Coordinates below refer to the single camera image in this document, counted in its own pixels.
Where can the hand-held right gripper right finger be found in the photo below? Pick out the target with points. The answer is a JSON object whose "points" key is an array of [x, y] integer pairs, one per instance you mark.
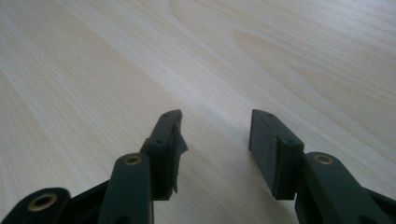
{"points": [[274, 155]]}

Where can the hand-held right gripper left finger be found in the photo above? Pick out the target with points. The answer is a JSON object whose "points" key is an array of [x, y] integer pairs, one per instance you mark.
{"points": [[162, 149]]}

